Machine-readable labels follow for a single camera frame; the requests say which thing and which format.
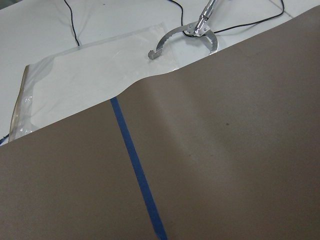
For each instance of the brown paper table cover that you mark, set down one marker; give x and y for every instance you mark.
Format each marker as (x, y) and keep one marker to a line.
(226, 148)

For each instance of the metal reacher grabber tool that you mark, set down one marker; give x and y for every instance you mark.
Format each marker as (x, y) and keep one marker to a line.
(195, 29)

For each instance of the clear plastic bag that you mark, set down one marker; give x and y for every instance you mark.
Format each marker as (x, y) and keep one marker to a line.
(71, 81)

